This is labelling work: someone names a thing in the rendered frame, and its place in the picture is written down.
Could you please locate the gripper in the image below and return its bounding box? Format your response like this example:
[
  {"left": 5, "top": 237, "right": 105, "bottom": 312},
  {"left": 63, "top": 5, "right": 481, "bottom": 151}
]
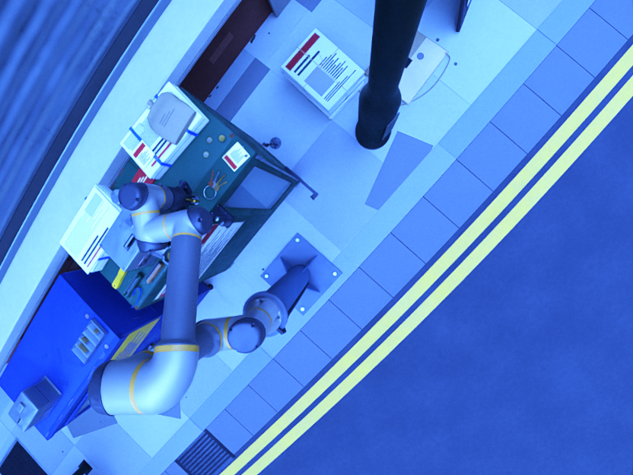
[{"left": 167, "top": 180, "right": 201, "bottom": 207}]

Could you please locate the green glazed box door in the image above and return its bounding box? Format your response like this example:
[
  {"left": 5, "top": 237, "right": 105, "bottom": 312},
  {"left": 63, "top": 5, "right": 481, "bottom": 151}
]
[{"left": 231, "top": 153, "right": 319, "bottom": 225}]

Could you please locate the green honour box body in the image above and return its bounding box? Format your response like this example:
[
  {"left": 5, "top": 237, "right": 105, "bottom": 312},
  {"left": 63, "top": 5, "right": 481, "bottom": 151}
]
[{"left": 101, "top": 86, "right": 319, "bottom": 311}]

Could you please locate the grey small box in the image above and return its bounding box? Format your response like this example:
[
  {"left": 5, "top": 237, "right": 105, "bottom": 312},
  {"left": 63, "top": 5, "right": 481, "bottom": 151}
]
[{"left": 8, "top": 375, "right": 63, "bottom": 430}]

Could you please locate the tied white newspaper stack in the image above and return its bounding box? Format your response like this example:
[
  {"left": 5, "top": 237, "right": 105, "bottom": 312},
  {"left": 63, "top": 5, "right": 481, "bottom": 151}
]
[{"left": 120, "top": 81, "right": 212, "bottom": 180}]

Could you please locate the red white label card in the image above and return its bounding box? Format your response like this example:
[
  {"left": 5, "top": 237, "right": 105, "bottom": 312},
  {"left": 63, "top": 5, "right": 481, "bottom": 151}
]
[{"left": 221, "top": 141, "right": 250, "bottom": 172}]

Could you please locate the white printed notice sheet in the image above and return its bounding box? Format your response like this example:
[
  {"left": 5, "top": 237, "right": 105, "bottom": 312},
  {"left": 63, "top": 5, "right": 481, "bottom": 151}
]
[{"left": 196, "top": 219, "right": 247, "bottom": 284}]

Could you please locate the tan paper parcel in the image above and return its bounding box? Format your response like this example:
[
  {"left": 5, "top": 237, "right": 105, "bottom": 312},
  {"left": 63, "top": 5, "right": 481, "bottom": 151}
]
[{"left": 148, "top": 93, "right": 199, "bottom": 146}]

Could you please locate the tied white newspaper bundle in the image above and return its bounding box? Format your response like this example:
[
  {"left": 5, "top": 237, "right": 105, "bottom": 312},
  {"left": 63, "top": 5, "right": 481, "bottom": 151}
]
[{"left": 59, "top": 183, "right": 125, "bottom": 275}]

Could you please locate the yellow warning label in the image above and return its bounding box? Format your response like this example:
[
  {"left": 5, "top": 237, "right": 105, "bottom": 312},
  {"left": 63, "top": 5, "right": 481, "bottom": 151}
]
[{"left": 110, "top": 316, "right": 163, "bottom": 362}]

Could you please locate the white socket panel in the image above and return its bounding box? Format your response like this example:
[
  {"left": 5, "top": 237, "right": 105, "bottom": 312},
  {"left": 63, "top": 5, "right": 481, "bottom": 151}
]
[{"left": 72, "top": 318, "right": 110, "bottom": 360}]

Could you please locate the newspaper stack with red bar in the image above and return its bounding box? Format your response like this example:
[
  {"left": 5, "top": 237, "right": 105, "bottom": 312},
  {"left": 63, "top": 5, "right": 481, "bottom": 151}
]
[{"left": 281, "top": 28, "right": 368, "bottom": 120}]

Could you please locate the blue cabinet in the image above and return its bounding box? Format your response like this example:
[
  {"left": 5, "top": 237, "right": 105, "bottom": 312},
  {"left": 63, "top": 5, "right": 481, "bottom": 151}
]
[{"left": 0, "top": 269, "right": 212, "bottom": 442}]

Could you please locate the dark floor grate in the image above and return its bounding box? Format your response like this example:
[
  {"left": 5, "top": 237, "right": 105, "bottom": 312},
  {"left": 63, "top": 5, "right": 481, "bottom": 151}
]
[{"left": 174, "top": 429, "right": 237, "bottom": 475}]

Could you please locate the cream curved bin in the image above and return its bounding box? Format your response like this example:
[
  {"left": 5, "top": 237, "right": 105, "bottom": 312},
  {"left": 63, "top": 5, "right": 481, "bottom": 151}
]
[{"left": 399, "top": 34, "right": 453, "bottom": 105}]

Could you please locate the key ring with coloured keys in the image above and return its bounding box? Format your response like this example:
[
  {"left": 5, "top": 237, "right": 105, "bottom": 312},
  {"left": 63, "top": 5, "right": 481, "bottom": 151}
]
[{"left": 202, "top": 170, "right": 231, "bottom": 199}]

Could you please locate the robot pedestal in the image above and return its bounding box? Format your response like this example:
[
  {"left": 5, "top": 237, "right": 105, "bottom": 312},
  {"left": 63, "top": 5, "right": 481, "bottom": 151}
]
[{"left": 260, "top": 233, "right": 344, "bottom": 316}]

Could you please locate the black lamp post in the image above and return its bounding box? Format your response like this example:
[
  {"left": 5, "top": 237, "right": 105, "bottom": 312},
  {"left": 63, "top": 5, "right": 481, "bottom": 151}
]
[{"left": 355, "top": 0, "right": 428, "bottom": 150}]

